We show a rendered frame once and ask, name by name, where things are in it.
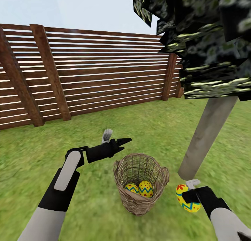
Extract easter egg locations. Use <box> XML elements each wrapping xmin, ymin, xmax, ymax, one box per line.
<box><xmin>124</xmin><ymin>182</ymin><xmax>139</xmax><ymax>194</ymax></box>
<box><xmin>136</xmin><ymin>176</ymin><xmax>155</xmax><ymax>198</ymax></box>
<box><xmin>176</xmin><ymin>184</ymin><xmax>201</xmax><ymax>213</ymax></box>

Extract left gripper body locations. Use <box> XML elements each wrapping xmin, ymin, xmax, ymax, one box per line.
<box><xmin>96</xmin><ymin>139</ymin><xmax>119</xmax><ymax>160</ymax></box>

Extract wicker basket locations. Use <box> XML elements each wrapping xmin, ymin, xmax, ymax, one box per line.
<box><xmin>113</xmin><ymin>153</ymin><xmax>170</xmax><ymax>216</ymax></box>

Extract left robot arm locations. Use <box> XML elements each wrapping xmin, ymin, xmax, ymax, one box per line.
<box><xmin>17</xmin><ymin>129</ymin><xmax>132</xmax><ymax>241</ymax></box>

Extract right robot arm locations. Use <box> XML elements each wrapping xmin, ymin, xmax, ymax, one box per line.
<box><xmin>182</xmin><ymin>179</ymin><xmax>251</xmax><ymax>241</ymax></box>

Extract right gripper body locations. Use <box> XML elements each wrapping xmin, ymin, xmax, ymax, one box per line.
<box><xmin>182</xmin><ymin>187</ymin><xmax>203</xmax><ymax>204</ymax></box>

